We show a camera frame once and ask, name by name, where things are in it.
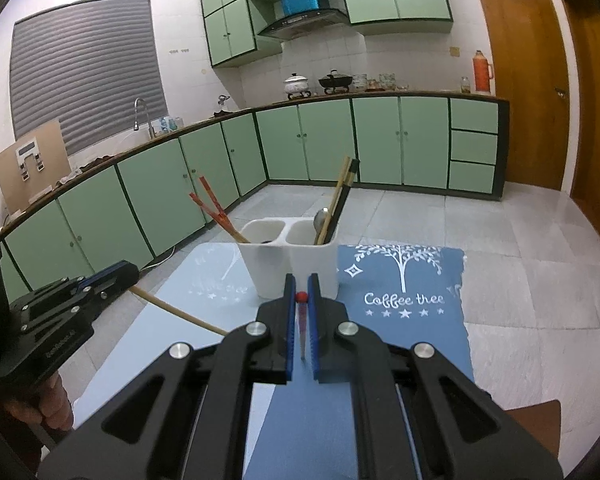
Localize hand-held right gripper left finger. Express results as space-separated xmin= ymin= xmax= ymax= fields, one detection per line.
xmin=37 ymin=274 xmax=298 ymax=480

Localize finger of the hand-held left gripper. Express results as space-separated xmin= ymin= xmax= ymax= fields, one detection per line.
xmin=10 ymin=260 xmax=142 ymax=333

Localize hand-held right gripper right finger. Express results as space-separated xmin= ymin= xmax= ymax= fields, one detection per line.
xmin=308 ymin=273 xmax=565 ymax=480

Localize red-handled wooden chopstick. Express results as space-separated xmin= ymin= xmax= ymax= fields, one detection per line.
xmin=188 ymin=192 xmax=241 ymax=241
xmin=296 ymin=291 xmax=311 ymax=361
xmin=196 ymin=174 xmax=253 ymax=245

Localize white two-compartment utensil holder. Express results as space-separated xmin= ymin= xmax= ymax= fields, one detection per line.
xmin=237 ymin=217 xmax=341 ymax=301

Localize plain wooden chopstick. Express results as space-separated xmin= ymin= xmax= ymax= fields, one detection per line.
xmin=129 ymin=285 xmax=229 ymax=337
xmin=315 ymin=156 xmax=353 ymax=247

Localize black chopstick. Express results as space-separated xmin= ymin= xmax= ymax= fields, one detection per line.
xmin=330 ymin=158 xmax=361 ymax=241
xmin=326 ymin=180 xmax=351 ymax=243

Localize person's left hand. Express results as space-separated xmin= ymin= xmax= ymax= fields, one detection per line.
xmin=5 ymin=375 xmax=76 ymax=433

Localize dark blue placemat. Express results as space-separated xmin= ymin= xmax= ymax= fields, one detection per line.
xmin=242 ymin=244 xmax=476 ymax=480

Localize cardboard sheet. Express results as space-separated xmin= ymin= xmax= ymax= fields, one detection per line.
xmin=0 ymin=119 xmax=72 ymax=213

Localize white plastic device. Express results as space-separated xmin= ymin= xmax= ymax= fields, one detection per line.
xmin=15 ymin=142 xmax=46 ymax=181

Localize metal sink faucet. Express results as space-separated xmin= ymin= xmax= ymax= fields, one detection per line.
xmin=133 ymin=97 xmax=157 ymax=140

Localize green base cabinets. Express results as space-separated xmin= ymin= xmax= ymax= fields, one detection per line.
xmin=0 ymin=92 xmax=510 ymax=306

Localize grey window blind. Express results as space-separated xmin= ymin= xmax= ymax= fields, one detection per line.
xmin=10 ymin=0 xmax=170 ymax=157

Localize brown wooden stool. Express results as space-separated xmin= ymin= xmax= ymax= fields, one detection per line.
xmin=505 ymin=399 xmax=563 ymax=461

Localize white cooking pot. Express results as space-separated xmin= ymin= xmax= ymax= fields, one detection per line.
xmin=283 ymin=73 xmax=311 ymax=100

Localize black wok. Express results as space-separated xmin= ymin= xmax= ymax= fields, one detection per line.
xmin=318 ymin=70 xmax=355 ymax=95

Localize row of glass jars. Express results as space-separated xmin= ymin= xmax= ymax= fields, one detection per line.
xmin=352 ymin=72 xmax=411 ymax=92

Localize range hood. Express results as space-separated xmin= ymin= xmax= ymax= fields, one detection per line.
xmin=256 ymin=7 xmax=352 ymax=42

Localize orange thermos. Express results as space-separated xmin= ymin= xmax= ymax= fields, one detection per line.
xmin=471 ymin=50 xmax=495 ymax=95

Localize wooden door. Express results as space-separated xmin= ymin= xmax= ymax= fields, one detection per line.
xmin=560 ymin=0 xmax=600 ymax=248
xmin=471 ymin=0 xmax=571 ymax=192

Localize white power cord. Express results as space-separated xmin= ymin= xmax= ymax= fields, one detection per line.
xmin=139 ymin=245 xmax=177 ymax=271

